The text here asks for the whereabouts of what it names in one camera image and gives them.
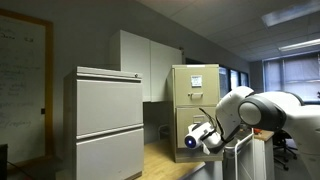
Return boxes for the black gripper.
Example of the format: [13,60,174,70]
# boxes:
[204,128,220,141]

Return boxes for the beige cabinet drawer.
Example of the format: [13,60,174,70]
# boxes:
[173,68,220,108]
[175,106,220,149]

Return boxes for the metal drawer label holder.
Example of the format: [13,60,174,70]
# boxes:
[192,114,206,125]

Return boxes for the beige metal file cabinet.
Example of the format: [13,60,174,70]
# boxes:
[166,64,224,164]

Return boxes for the grey cabinet short drawer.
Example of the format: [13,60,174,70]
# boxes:
[76,128,145,180]

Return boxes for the grey cabinet tall drawer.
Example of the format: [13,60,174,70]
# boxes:
[76,79,144,137]

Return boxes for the grey lateral file cabinet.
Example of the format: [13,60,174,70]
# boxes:
[63,65,145,180]

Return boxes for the white paper label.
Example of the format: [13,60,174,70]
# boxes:
[190,75,203,88]

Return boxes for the white cart with metal tube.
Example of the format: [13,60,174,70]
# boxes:
[222,131,276,180]

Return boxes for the dark glass partition windows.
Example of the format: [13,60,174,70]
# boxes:
[218,66,251,98]

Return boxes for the black office chair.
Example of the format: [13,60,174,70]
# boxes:
[273,129,299,172]

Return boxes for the window with grey blinds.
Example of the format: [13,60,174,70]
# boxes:
[263,53,320,103]

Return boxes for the narrow ceiling light strip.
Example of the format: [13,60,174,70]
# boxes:
[278,38,320,53]

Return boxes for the wide ceiling light panel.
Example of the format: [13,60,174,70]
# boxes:
[261,0,320,28]

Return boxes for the wood framed whiteboard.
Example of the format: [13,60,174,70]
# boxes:
[0,8,55,168]

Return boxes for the black box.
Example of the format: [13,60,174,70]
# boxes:
[0,143,9,180]

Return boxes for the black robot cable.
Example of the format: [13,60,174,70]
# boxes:
[198,107,218,134]

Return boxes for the silver upper drawer handle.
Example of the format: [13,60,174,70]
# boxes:
[187,92,204,100]

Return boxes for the white wall cabinet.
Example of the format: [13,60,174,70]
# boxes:
[109,29,184,103]

